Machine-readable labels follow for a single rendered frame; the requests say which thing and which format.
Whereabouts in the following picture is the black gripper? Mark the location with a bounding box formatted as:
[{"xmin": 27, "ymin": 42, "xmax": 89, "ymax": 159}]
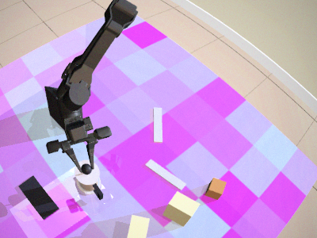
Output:
[{"xmin": 46, "ymin": 112, "xmax": 112, "ymax": 173}]

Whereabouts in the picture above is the small orange-brown cube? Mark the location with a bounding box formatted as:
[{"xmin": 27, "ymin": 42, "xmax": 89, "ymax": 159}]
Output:
[{"xmin": 205, "ymin": 178, "xmax": 226, "ymax": 200}]

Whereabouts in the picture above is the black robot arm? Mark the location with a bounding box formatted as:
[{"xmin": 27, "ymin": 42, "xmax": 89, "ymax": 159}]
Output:
[{"xmin": 53, "ymin": 0, "xmax": 138, "ymax": 142}]

